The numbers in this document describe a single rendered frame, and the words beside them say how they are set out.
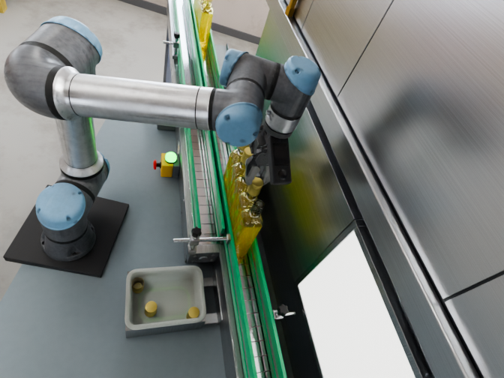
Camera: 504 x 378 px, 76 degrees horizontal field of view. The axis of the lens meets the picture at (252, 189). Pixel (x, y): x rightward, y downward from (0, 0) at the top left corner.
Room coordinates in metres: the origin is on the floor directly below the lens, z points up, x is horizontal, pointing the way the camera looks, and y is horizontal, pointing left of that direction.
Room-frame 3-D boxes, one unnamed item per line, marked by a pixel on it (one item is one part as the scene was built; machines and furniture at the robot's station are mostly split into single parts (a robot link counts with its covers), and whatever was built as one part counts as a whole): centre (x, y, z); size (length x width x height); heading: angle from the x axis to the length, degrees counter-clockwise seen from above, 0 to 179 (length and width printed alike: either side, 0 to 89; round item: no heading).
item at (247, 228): (0.54, -0.03, 0.99); 0.06 x 0.06 x 0.21; 31
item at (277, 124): (0.61, 0.01, 1.37); 0.08 x 0.08 x 0.05
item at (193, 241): (0.48, 0.07, 0.95); 0.17 x 0.03 x 0.12; 120
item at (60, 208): (0.39, 0.46, 0.94); 0.13 x 0.12 x 0.14; 13
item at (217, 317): (0.35, 0.08, 0.79); 0.27 x 0.17 x 0.08; 120
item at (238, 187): (0.64, 0.02, 0.99); 0.06 x 0.06 x 0.21; 31
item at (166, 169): (0.82, 0.34, 0.79); 0.07 x 0.07 x 0.07; 30
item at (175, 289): (0.33, 0.10, 0.80); 0.22 x 0.17 x 0.09; 120
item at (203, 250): (0.49, 0.06, 0.85); 0.09 x 0.04 x 0.07; 120
